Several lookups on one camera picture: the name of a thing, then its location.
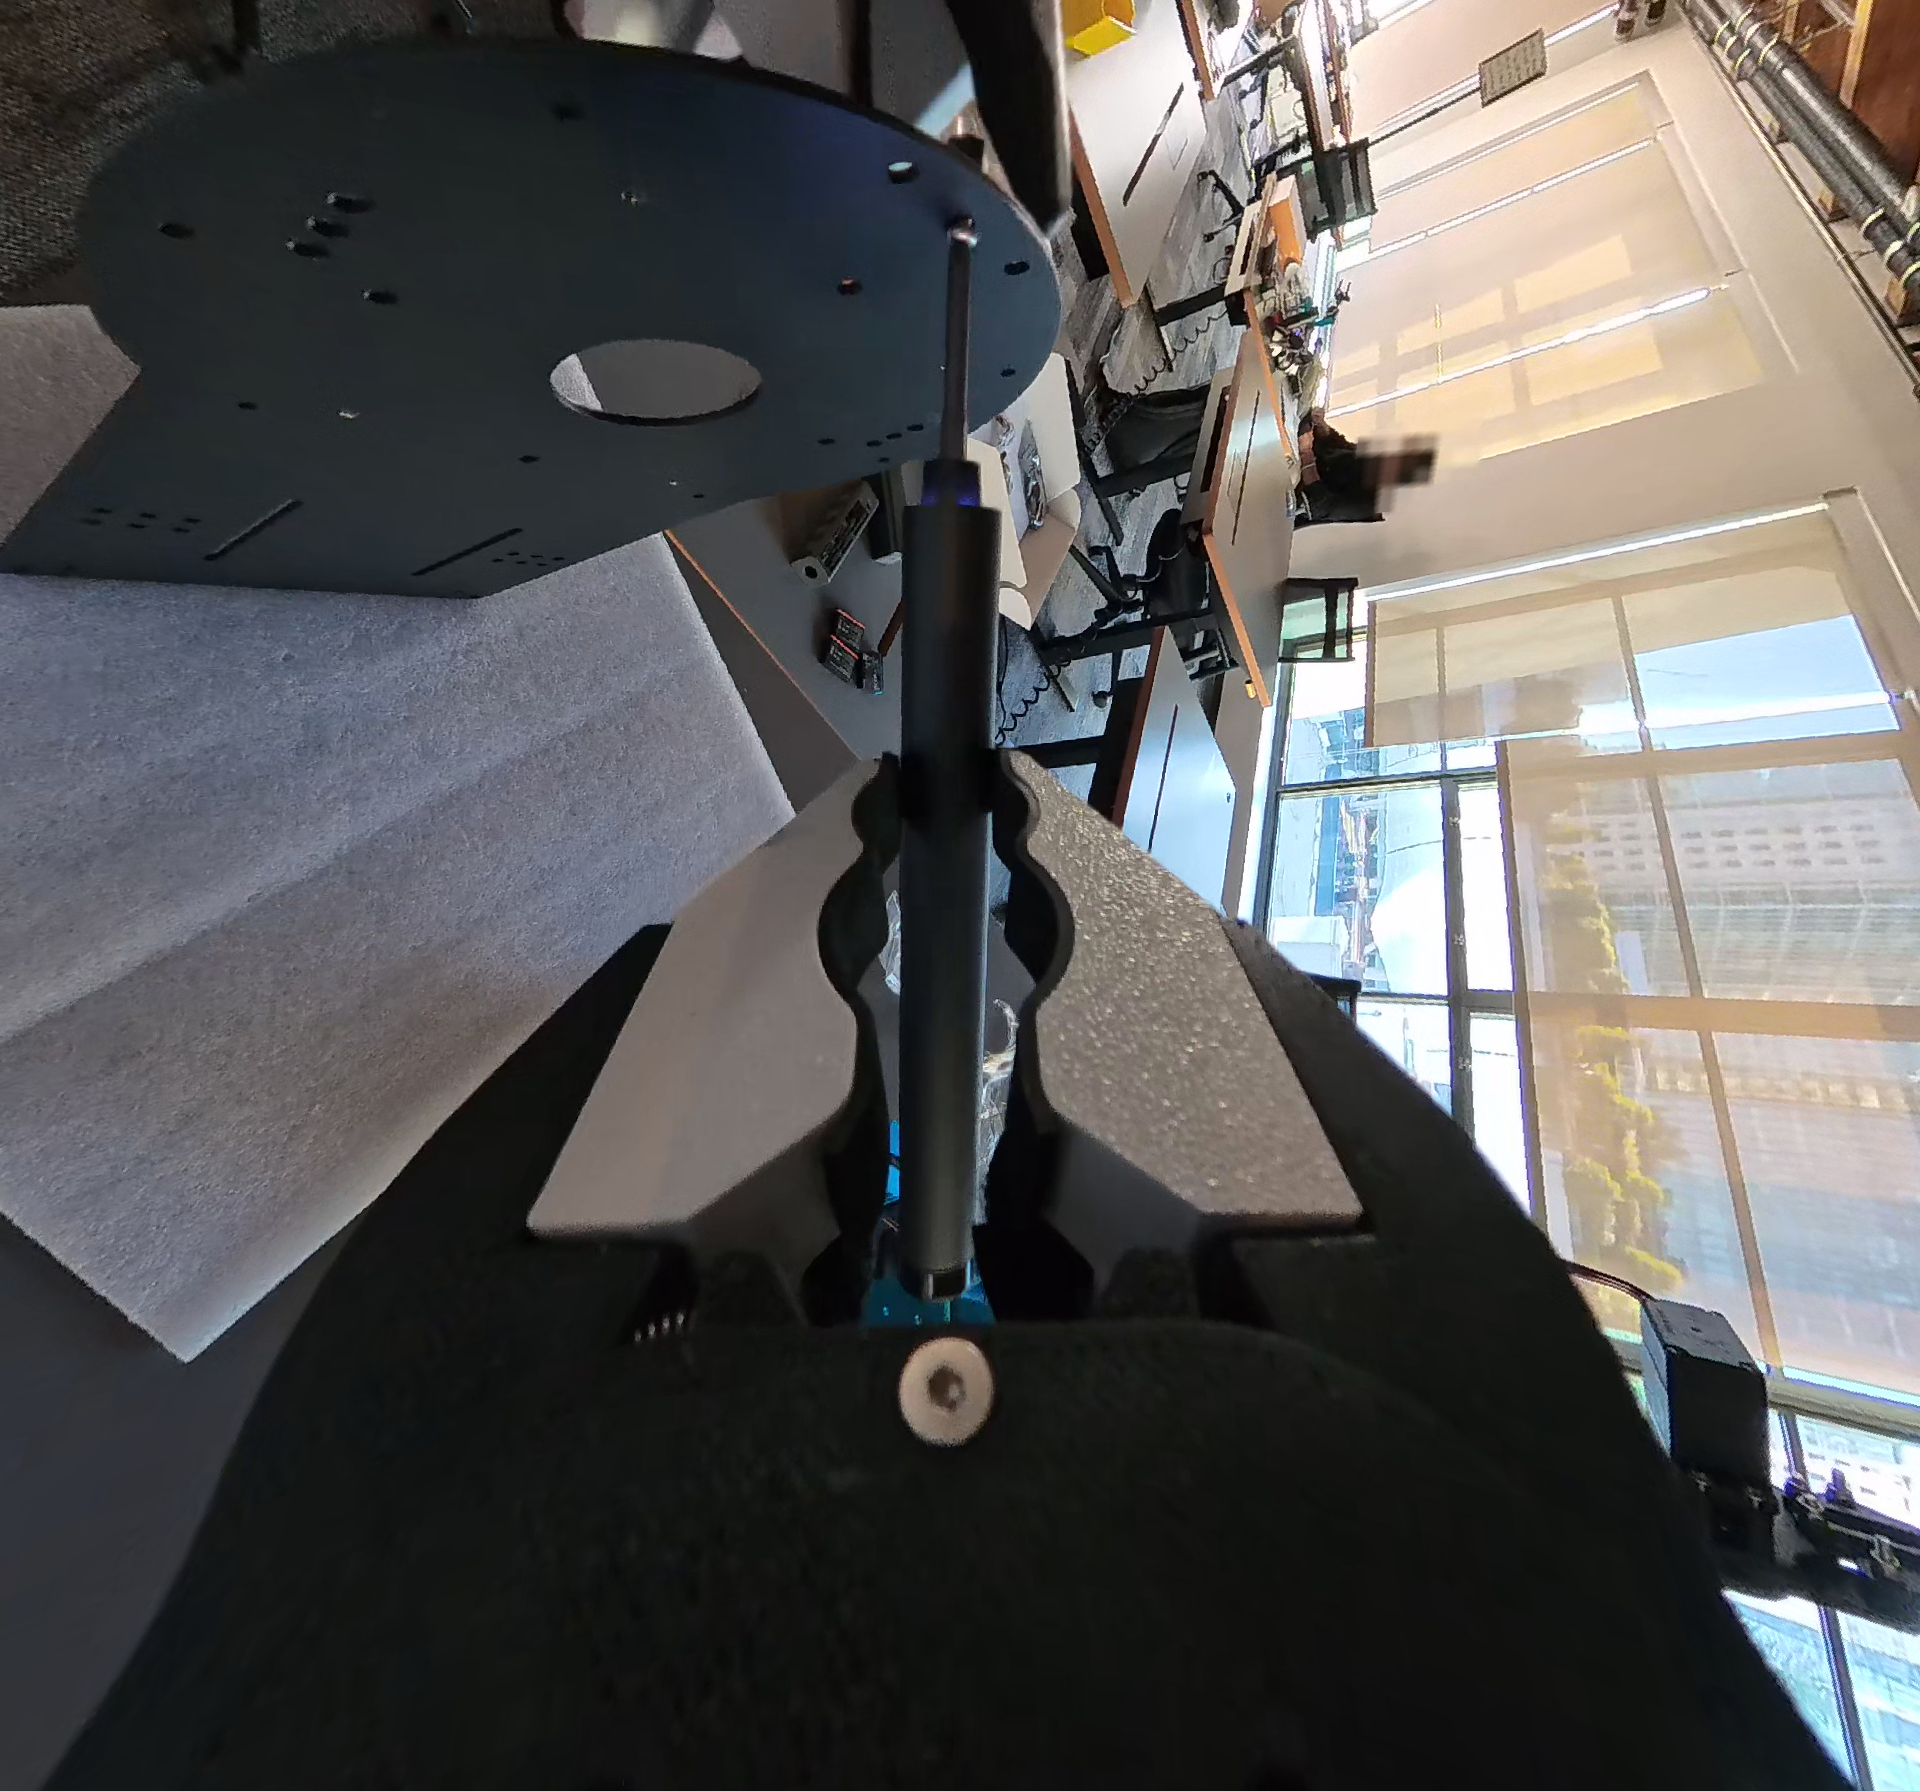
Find black mesh office chair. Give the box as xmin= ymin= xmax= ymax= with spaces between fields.
xmin=1306 ymin=141 xmax=1375 ymax=242
xmin=1278 ymin=579 xmax=1362 ymax=666

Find metal ceiling pipes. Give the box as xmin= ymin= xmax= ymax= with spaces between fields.
xmin=1621 ymin=0 xmax=1920 ymax=340

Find white open box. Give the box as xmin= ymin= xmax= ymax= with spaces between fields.
xmin=976 ymin=360 xmax=1085 ymax=629

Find white foam sheet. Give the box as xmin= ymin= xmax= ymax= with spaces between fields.
xmin=0 ymin=305 xmax=797 ymax=1361

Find black servo motor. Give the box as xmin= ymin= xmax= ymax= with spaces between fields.
xmin=1639 ymin=1301 xmax=1775 ymax=1510

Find black screwdriver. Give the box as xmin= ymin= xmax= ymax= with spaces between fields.
xmin=897 ymin=218 xmax=1005 ymax=1303

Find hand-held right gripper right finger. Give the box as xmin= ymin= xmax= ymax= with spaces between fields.
xmin=991 ymin=749 xmax=1368 ymax=1283

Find grey desk with wood edge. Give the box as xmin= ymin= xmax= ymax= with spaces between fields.
xmin=1118 ymin=628 xmax=1276 ymax=922
xmin=1201 ymin=323 xmax=1299 ymax=705
xmin=1065 ymin=0 xmax=1209 ymax=308

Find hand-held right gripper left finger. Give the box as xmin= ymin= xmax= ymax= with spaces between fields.
xmin=529 ymin=754 xmax=906 ymax=1289

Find black metal base plate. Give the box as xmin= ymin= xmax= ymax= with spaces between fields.
xmin=0 ymin=40 xmax=1065 ymax=601

